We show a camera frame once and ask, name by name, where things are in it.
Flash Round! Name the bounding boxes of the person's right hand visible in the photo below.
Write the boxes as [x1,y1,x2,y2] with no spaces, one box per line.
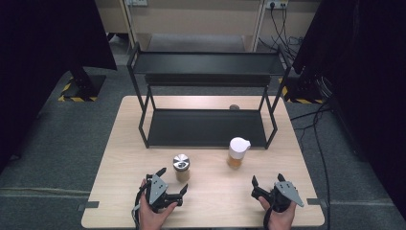
[258,196,298,230]

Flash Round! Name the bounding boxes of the glass jar with metal lid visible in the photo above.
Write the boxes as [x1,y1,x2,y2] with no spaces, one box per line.
[172,153,192,184]

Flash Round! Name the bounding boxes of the black curtain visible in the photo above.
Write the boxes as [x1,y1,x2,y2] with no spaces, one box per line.
[0,0,118,167]
[291,0,406,212]

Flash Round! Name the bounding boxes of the black plugged power cables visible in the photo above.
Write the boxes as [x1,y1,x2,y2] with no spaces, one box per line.
[258,5,305,60]

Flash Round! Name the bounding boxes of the person's left hand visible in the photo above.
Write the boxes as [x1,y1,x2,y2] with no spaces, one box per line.
[138,178,178,230]

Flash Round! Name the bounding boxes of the glass jar with white lid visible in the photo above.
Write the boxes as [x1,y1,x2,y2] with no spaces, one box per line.
[226,136,252,169]

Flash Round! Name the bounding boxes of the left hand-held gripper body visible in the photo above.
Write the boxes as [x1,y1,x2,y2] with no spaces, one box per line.
[145,173,185,214]

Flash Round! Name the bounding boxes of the black metal two-tier shelf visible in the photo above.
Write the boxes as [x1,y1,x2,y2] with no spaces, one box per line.
[126,41,292,150]

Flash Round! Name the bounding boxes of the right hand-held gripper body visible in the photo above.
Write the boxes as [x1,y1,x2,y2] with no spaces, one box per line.
[269,180,305,214]

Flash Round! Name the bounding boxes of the black stand base striped tape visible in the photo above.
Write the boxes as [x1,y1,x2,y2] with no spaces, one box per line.
[278,75,326,105]
[57,65,107,103]

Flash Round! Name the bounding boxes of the grey tape strip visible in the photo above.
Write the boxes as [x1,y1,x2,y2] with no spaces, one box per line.
[78,200,101,212]
[306,197,328,207]

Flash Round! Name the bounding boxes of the left hand-held gripper cable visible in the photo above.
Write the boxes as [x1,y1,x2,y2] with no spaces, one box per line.
[132,181,151,230]

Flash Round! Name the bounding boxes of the black floor cable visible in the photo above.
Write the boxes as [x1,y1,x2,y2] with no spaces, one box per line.
[289,102,332,230]

